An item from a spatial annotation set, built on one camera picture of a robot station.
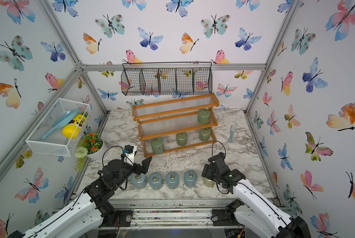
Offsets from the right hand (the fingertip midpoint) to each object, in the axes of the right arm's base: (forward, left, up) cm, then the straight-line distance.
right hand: (210, 170), depth 82 cm
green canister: (+28, +5, +14) cm, 31 cm away
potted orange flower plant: (+8, +68, +7) cm, 69 cm away
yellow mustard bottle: (+6, +67, +25) cm, 72 cm away
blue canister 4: (-5, +11, +1) cm, 12 cm away
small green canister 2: (+24, +3, +1) cm, 24 cm away
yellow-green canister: (-6, +1, 0) cm, 7 cm away
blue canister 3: (-6, +21, +1) cm, 22 cm away
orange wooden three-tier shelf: (+38, +26, -8) cm, 47 cm away
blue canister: (-8, +39, -1) cm, 39 cm away
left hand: (+2, +35, +12) cm, 37 cm away
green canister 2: (+14, +31, +2) cm, 34 cm away
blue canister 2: (-7, +29, +1) cm, 30 cm away
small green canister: (+19, +17, +2) cm, 26 cm away
